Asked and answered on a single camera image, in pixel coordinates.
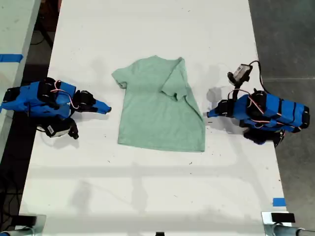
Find pale green t-shirt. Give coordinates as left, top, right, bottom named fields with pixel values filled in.
left=112, top=55, right=206, bottom=153

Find long blue tape strip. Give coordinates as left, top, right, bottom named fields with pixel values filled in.
left=0, top=53, right=24, bottom=63

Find pale side table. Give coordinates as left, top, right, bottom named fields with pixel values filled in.
left=0, top=0, right=42, bottom=158

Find short blue tape strip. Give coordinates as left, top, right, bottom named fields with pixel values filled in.
left=272, top=197, right=287, bottom=207

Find metal table clamp black pad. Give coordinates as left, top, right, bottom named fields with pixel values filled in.
left=261, top=210, right=296, bottom=236
left=17, top=213, right=47, bottom=236

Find black camera box with label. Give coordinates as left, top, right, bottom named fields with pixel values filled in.
left=45, top=120, right=72, bottom=138
left=227, top=63, right=254, bottom=86

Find black floor cables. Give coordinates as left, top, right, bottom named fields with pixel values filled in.
left=0, top=169, right=23, bottom=223

